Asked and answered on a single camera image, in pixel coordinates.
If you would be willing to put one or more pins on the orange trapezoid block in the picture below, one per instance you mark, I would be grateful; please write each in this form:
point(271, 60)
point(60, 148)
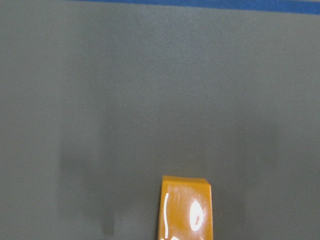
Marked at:
point(185, 209)

